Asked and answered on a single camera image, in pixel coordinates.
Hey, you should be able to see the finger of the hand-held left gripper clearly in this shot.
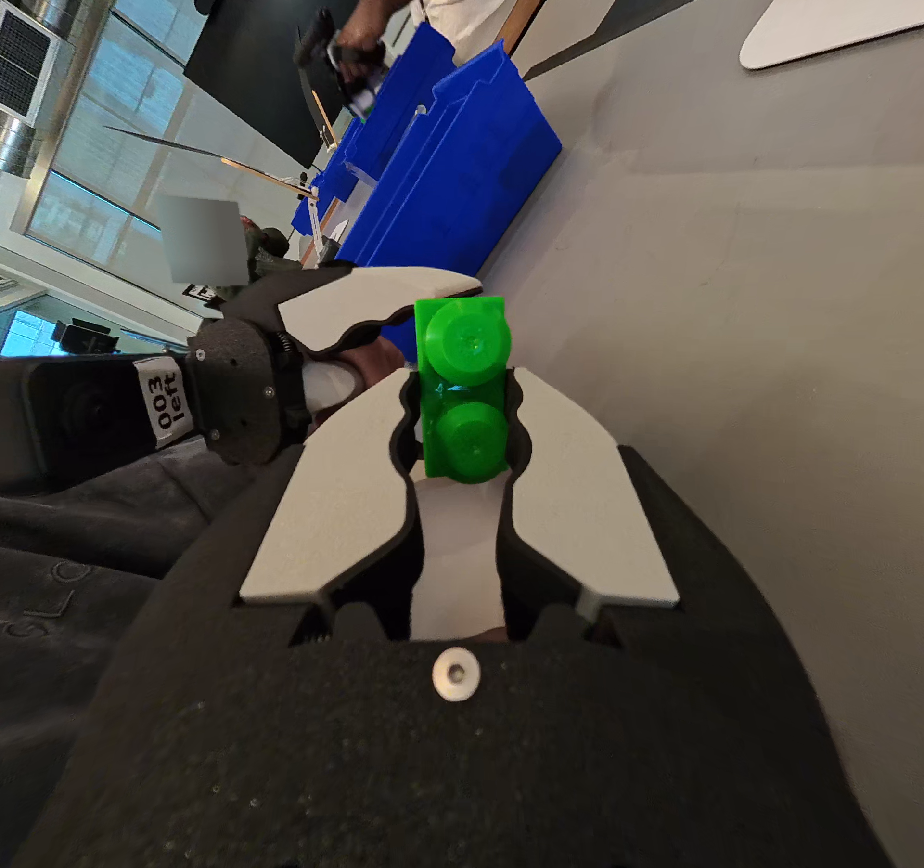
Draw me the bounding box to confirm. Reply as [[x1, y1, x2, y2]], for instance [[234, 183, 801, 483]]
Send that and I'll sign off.
[[276, 266, 485, 354]]

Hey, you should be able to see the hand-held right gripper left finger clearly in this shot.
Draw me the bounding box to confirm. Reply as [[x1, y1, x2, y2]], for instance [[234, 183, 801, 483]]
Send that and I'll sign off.
[[238, 368, 423, 641]]

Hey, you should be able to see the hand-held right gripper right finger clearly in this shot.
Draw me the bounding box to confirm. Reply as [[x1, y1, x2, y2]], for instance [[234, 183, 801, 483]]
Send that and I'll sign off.
[[497, 367, 681, 641]]

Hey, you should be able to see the green two-stud toy block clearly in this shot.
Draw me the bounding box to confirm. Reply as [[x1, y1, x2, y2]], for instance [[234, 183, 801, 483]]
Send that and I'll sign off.
[[413, 295, 515, 485]]

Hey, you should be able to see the blue plastic bin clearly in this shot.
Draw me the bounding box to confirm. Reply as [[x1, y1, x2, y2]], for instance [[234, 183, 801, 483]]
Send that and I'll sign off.
[[335, 41, 564, 363]]

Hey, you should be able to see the grey desk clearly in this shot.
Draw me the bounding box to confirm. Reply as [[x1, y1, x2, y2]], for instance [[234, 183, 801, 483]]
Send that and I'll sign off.
[[462, 0, 924, 862]]

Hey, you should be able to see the dark grey desk mat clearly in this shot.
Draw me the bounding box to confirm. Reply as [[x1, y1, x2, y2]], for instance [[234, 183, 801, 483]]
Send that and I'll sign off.
[[523, 0, 809, 82]]

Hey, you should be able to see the person's left hand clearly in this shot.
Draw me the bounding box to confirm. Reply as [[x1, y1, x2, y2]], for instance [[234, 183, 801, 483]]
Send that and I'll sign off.
[[346, 339, 407, 387]]

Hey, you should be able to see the cluster of blue bins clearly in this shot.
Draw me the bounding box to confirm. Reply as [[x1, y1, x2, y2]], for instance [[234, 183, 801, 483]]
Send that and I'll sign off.
[[291, 22, 457, 233]]

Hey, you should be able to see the person's grey sweatshirt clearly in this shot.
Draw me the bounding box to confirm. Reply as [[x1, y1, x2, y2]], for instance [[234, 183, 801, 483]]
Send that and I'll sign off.
[[0, 442, 254, 855]]

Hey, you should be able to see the ceiling air vent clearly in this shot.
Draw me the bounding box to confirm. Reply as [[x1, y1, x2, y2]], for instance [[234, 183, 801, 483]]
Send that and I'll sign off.
[[0, 1, 62, 125]]

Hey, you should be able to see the white tablet stand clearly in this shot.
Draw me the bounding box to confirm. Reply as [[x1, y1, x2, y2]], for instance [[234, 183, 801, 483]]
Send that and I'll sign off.
[[738, 0, 924, 72]]

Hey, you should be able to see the black wall screen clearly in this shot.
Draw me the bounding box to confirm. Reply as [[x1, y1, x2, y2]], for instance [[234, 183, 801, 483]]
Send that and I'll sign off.
[[184, 0, 434, 168]]

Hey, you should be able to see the black camera rig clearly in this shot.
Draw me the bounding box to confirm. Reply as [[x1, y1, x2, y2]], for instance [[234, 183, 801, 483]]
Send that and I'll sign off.
[[292, 9, 391, 118]]

